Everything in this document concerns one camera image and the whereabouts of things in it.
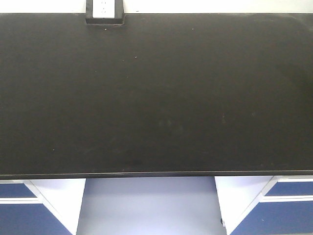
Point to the blue left bench cabinet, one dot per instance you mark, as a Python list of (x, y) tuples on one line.
[(40, 207)]

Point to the blue right bench cabinet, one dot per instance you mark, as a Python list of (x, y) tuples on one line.
[(266, 205)]

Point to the blue bench cabinet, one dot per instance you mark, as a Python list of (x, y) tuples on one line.
[(40, 207), (266, 205)]

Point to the black framed power outlet box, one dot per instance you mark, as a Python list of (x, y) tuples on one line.
[(105, 12)]

